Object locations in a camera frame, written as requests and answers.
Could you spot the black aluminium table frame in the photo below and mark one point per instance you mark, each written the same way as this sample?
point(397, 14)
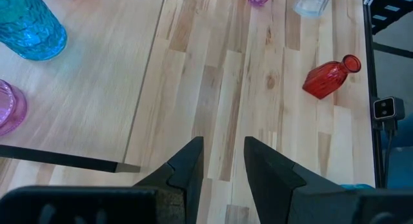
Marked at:
point(371, 72)

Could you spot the teal glass bottle vase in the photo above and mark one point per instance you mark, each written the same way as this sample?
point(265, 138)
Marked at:
point(32, 30)

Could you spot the purple ribbed jar vase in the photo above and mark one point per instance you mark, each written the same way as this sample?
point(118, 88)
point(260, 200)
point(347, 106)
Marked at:
point(9, 114)

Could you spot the red flared square vase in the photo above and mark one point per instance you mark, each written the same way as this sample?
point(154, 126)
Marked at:
point(326, 78)

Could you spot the clear round glass vase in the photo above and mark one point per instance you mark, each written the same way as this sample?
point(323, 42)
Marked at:
point(311, 4)

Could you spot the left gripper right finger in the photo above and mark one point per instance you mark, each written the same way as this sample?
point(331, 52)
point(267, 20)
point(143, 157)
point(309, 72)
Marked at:
point(271, 185)

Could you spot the wooden shelf with black frame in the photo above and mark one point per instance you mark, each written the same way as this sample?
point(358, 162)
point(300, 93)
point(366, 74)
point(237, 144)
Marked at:
point(90, 88)

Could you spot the small black table camera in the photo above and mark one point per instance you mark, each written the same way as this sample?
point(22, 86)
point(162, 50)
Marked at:
point(385, 108)

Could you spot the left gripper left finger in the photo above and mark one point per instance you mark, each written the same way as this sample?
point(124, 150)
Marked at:
point(184, 185)

